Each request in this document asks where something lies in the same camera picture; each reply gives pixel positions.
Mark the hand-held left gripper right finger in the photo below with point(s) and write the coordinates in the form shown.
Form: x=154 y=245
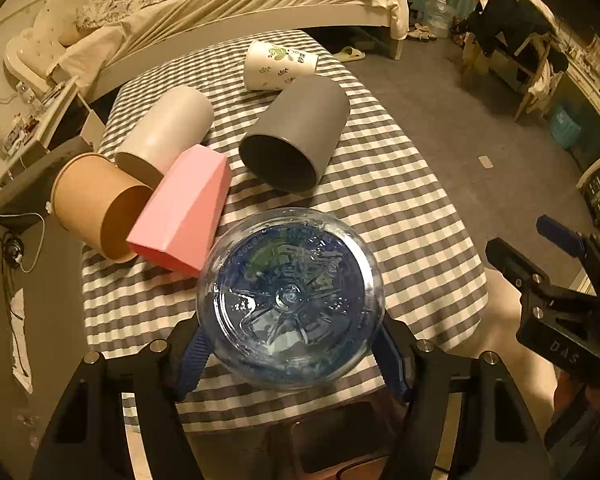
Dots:
x=394 y=360

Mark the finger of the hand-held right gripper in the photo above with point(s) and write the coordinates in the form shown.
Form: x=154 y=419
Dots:
x=540 y=290
x=560 y=234

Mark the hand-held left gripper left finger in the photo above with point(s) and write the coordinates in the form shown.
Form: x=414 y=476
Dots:
x=192 y=362

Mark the clear plastic water bottle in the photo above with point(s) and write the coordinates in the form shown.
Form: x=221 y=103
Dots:
x=290 y=300

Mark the pink angular cup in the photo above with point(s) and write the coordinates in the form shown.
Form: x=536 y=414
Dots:
x=185 y=210

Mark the brown paper cup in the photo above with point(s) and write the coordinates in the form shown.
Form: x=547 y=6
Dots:
x=87 y=195

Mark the beige cup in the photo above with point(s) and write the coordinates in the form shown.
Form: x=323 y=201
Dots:
x=170 y=120

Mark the grey cup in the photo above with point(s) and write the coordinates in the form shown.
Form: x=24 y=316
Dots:
x=305 y=115

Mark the white leaf print paper cup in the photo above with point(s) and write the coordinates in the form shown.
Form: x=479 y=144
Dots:
x=275 y=62

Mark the white paper scrap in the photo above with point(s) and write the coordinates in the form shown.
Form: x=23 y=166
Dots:
x=486 y=161

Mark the blue bin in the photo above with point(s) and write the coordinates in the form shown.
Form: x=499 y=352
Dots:
x=566 y=127

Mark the wooden chair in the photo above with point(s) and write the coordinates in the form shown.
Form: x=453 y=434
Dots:
x=527 y=95

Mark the grey white checkered tablecloth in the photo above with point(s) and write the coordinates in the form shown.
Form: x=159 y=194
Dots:
x=405 y=210

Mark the white desk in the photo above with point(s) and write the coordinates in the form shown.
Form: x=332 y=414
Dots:
x=587 y=75

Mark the dark clothes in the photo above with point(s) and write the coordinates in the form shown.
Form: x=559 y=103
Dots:
x=505 y=22

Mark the pair of sandals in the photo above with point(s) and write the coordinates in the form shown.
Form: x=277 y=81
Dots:
x=422 y=32

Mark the black bag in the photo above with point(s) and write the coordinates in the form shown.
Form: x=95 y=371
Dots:
x=30 y=175

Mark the clear water jug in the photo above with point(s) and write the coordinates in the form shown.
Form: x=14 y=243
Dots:
x=439 y=15

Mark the green slipper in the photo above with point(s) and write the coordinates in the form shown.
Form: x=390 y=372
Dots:
x=349 y=53

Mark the white nightstand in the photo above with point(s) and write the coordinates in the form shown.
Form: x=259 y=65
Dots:
x=35 y=120

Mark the cream bed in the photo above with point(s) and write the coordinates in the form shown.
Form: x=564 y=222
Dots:
x=260 y=2

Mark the white pillow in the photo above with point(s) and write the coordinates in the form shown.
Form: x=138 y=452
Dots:
x=55 y=15

